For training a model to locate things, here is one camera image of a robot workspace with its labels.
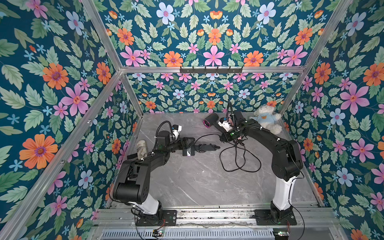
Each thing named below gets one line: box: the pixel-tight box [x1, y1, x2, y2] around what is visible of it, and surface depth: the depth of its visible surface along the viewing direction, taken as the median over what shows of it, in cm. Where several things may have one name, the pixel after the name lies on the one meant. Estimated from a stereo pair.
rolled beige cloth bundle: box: [136, 139, 148, 160], surface depth 100 cm
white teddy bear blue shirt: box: [249, 105, 283, 135], surface depth 107 cm
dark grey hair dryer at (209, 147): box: [194, 143, 221, 151], surface depth 80 cm
